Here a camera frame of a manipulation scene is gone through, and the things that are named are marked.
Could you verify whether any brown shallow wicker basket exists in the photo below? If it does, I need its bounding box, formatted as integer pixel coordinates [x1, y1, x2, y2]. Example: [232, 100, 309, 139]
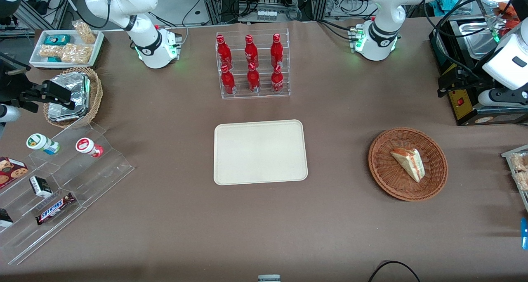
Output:
[368, 127, 448, 202]

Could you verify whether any red cola bottle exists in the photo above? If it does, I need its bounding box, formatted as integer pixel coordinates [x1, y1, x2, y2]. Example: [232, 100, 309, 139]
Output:
[270, 33, 285, 68]
[220, 64, 237, 95]
[247, 62, 262, 93]
[216, 34, 233, 70]
[271, 64, 285, 93]
[244, 35, 260, 69]

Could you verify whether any black food warmer machine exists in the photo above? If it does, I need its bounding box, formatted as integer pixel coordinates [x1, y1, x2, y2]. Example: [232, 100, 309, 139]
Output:
[429, 0, 528, 126]

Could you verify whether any clear acrylic bottle rack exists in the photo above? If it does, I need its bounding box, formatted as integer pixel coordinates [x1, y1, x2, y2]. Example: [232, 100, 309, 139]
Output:
[215, 28, 291, 100]

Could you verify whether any clear bag of nuts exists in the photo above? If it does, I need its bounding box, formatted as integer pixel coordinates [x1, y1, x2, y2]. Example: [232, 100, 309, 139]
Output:
[61, 43, 94, 65]
[39, 45, 63, 60]
[72, 21, 97, 45]

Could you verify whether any red cookie box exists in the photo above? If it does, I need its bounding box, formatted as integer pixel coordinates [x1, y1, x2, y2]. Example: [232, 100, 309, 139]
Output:
[0, 156, 29, 190]

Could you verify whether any foil wrapped package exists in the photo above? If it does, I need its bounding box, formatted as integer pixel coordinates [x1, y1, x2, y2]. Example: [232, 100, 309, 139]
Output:
[61, 72, 91, 109]
[47, 102, 86, 123]

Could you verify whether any green lid yoghurt cup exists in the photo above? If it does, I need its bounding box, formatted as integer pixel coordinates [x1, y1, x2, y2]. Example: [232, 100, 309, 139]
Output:
[26, 133, 61, 155]

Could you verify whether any red lid yoghurt cup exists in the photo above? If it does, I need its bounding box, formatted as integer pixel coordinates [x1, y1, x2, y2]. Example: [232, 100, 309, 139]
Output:
[75, 137, 104, 158]

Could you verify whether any clear acrylic step shelf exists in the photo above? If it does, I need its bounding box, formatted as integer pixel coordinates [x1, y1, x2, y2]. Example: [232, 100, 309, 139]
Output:
[0, 122, 135, 266]

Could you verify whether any light deep wicker basket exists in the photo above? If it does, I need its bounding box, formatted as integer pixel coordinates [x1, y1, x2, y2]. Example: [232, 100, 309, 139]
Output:
[43, 66, 104, 129]

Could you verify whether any black looped cable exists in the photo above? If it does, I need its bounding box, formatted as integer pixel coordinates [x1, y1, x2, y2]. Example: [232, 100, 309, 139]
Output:
[368, 261, 421, 282]

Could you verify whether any clear tray with snacks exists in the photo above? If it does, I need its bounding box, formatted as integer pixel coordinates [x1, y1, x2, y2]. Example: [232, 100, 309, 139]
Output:
[501, 145, 528, 212]

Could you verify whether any steel food pan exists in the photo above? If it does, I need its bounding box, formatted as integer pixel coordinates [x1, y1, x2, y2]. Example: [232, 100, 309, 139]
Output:
[461, 22, 502, 60]

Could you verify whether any beige plastic tray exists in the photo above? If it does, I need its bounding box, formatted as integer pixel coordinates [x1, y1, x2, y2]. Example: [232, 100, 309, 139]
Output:
[213, 119, 309, 186]

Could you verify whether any snickers chocolate bar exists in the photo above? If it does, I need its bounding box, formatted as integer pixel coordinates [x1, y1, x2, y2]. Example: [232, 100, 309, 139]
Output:
[35, 192, 76, 226]

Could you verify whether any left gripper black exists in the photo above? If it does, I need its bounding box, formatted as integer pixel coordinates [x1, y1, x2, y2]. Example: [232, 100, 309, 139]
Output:
[438, 65, 495, 98]

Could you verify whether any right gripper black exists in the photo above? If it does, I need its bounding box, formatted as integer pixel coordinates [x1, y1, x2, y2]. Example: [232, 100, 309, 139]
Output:
[0, 72, 77, 111]

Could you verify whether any triangle sandwich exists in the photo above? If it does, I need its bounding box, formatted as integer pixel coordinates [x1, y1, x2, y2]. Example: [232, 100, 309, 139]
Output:
[390, 147, 426, 183]

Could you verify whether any white rectangular snack tray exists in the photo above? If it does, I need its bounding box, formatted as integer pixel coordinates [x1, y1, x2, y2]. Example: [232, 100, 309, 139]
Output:
[29, 29, 105, 69]

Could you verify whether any small black white box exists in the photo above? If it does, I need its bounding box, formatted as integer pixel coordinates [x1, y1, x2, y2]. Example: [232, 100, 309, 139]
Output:
[29, 175, 53, 198]

